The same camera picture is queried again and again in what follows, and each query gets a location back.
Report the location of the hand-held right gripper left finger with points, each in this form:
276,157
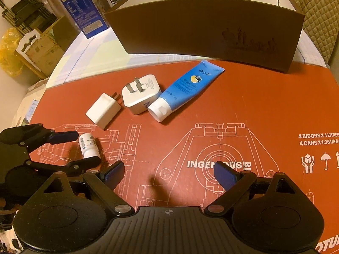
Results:
115,172

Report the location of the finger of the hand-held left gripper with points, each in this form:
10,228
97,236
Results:
84,162
63,136

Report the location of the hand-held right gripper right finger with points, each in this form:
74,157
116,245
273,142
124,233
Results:
223,175

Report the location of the small white bottle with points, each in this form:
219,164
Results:
88,145

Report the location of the brown storage box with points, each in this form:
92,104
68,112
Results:
198,29

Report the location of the small white charger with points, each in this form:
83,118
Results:
102,111

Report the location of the white printed bag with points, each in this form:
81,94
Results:
26,103

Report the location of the large white plug adapter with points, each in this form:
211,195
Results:
137,100

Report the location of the red printed cardboard sheet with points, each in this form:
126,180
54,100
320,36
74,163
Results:
264,111

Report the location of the cardboard box with hang tag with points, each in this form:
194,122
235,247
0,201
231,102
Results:
45,53

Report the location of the blue cream tube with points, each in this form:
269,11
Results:
185,87

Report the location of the yellow plastic bag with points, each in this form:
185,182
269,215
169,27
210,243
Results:
9,55

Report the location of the brown cardboard box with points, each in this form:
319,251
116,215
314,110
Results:
65,31

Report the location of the black metal folding rack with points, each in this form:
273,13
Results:
26,13

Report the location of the tall blue carton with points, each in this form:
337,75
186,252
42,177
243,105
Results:
79,8

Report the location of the beige quilted cloth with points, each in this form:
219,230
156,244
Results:
317,10

